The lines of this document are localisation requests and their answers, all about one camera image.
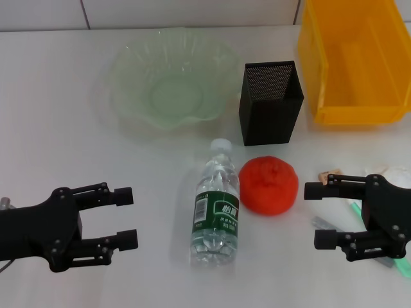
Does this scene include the green glass fruit plate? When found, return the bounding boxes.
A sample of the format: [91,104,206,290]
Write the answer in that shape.
[107,27,244,132]

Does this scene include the grey silver pen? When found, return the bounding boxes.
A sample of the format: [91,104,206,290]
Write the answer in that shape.
[311,216,395,269]

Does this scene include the black mesh pen holder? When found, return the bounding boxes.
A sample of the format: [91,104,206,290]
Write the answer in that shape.
[238,60,304,147]

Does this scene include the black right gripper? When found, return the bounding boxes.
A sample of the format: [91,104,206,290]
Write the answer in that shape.
[303,174,411,262]

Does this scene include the yellow plastic bin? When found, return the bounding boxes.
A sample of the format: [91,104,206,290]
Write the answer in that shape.
[296,0,411,126]

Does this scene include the mint green pen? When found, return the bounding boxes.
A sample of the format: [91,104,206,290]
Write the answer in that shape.
[346,198,411,278]

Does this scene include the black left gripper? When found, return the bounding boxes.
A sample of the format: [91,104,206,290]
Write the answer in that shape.
[0,182,139,273]

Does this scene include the clear green-label water bottle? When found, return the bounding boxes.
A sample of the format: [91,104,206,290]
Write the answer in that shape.
[189,138,241,269]

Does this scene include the red-orange knitted orange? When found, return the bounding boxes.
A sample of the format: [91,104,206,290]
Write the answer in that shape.
[238,155,299,218]

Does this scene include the beige eraser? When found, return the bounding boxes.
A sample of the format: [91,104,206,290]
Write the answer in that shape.
[317,171,343,186]

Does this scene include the white paper ball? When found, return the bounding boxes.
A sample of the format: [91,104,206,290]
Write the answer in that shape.
[364,164,411,189]

